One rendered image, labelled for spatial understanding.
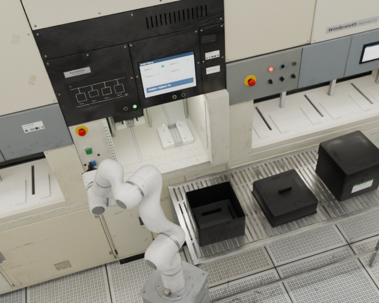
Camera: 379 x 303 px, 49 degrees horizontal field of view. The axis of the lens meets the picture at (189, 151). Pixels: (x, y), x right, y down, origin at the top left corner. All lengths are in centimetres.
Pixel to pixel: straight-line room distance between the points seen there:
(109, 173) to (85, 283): 169
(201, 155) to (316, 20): 106
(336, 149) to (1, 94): 184
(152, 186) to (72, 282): 176
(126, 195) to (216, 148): 102
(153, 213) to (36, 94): 84
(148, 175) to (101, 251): 150
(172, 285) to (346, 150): 127
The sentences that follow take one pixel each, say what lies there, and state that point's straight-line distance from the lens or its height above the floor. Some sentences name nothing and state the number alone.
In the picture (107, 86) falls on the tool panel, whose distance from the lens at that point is 215.
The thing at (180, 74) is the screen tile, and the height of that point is 156.
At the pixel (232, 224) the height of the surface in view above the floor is 89.
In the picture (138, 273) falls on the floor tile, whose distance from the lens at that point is 325.
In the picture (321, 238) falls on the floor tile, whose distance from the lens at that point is 341.
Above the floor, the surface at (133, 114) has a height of 97.
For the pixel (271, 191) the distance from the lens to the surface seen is 251.
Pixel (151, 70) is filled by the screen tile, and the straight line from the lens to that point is 214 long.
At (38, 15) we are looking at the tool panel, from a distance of 196.
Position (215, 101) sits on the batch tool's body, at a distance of 230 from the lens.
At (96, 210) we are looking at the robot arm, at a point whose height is 121.
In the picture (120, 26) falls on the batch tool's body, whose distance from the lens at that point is 201.
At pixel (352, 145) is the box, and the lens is 265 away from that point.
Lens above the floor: 279
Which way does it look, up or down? 44 degrees down
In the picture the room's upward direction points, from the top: 6 degrees counter-clockwise
